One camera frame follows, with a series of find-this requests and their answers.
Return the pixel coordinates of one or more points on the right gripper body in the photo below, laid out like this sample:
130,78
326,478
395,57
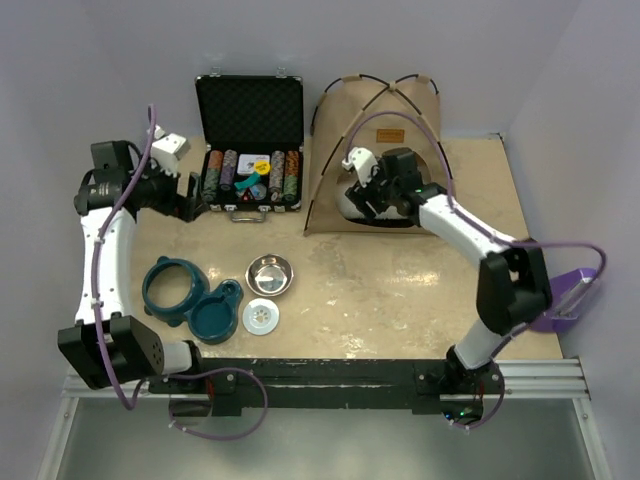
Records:
378,192

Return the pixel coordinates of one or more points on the purple chip stack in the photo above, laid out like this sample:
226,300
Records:
228,170

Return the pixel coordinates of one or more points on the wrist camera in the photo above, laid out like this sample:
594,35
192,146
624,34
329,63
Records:
361,161
167,150

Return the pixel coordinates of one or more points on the beige and black pet tent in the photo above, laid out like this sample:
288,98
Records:
375,140

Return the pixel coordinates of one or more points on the aluminium frame rail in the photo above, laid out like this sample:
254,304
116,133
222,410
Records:
523,379

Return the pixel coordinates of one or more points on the black poker chip case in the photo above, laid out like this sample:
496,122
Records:
253,115

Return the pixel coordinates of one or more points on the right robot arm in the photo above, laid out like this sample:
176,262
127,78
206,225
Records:
513,287

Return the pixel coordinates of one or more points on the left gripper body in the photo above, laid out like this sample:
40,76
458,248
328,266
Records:
175,204

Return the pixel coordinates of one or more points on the beige patterned pet cushion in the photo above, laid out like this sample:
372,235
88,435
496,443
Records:
390,218

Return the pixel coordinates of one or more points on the yellow round chip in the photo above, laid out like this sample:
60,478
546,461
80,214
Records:
262,167

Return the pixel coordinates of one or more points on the teal double pet bowl stand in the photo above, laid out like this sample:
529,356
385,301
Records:
210,314

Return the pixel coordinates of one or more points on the black tent pole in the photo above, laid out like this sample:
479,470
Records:
379,115
350,125

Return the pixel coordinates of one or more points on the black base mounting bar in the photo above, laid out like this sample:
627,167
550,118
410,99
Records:
418,385

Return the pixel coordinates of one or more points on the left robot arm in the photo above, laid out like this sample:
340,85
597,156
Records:
106,344

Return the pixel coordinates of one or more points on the stainless steel pet bowl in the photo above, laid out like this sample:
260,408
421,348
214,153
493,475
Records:
269,275

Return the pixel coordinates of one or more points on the teal card cutter block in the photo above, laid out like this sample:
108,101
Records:
248,182

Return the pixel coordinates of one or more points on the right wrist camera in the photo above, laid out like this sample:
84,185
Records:
361,161

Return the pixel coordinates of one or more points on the white playing card deck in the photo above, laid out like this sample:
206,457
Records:
246,163

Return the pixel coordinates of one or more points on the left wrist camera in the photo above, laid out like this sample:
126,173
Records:
167,150

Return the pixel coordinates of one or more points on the green chip stack right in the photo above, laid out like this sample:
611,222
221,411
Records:
291,176

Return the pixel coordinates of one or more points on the green yellow chip stack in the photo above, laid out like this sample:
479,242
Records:
210,184

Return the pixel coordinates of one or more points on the red chip stack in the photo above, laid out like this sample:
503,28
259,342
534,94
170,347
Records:
215,161

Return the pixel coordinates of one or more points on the purple box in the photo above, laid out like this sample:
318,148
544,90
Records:
571,294

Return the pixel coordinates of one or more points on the clear dealer button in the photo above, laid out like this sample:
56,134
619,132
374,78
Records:
259,191

